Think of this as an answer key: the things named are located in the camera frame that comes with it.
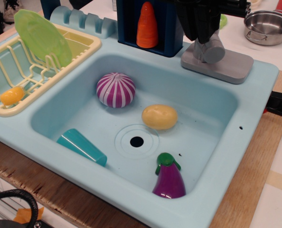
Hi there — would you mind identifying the stainless steel pot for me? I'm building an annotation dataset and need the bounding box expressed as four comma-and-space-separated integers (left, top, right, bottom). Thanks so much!
244, 10, 282, 46

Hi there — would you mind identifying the dark blue utensil holder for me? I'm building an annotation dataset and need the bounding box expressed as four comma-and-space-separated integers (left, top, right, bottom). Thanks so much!
117, 0, 184, 57

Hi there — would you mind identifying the orange tape piece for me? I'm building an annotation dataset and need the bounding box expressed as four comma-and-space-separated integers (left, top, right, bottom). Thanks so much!
13, 207, 44, 224

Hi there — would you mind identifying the yellow dish rack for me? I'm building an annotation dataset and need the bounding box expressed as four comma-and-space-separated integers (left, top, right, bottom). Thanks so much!
0, 25, 102, 117

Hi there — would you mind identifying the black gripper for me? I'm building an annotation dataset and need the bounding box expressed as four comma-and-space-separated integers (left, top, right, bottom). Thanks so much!
175, 0, 251, 44

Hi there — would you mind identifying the purple striped toy onion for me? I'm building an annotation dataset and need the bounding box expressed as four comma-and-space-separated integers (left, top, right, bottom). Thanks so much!
96, 72, 136, 108

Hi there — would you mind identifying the purple toy eggplant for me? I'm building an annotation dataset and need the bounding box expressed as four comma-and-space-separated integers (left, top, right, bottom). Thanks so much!
152, 152, 186, 199

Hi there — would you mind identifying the light blue toy sink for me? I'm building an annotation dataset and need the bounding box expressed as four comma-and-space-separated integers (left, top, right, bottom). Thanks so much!
0, 7, 279, 228

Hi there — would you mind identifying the wooden board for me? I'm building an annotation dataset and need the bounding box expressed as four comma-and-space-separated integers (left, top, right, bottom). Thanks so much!
0, 14, 282, 228

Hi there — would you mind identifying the black cable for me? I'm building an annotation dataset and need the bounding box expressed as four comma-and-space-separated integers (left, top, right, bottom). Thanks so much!
0, 189, 39, 225

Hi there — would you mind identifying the yellow toy potato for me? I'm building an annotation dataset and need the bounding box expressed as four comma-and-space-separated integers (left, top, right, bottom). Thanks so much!
141, 104, 178, 130

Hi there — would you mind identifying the white sneaker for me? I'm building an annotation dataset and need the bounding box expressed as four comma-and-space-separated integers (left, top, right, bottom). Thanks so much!
3, 0, 23, 23

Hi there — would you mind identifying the teal plastic cup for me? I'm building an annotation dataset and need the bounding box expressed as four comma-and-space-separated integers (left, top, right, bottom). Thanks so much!
56, 128, 107, 167

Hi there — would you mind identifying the grey toy faucet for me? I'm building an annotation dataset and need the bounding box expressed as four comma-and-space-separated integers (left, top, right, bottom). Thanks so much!
181, 31, 254, 84

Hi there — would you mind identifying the yellow toy lemon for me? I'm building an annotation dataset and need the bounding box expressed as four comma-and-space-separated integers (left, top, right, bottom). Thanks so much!
0, 86, 25, 106

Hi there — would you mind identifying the green cutting board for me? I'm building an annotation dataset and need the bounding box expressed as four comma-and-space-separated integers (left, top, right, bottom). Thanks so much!
219, 14, 227, 29

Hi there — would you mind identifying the black clamp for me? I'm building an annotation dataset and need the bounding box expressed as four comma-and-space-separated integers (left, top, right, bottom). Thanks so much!
264, 91, 282, 116

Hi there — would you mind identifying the orange toy carrot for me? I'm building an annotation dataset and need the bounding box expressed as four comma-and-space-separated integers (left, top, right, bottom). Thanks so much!
136, 1, 159, 48

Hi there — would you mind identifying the green plastic plate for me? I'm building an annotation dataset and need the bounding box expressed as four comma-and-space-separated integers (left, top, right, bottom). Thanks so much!
14, 9, 72, 67

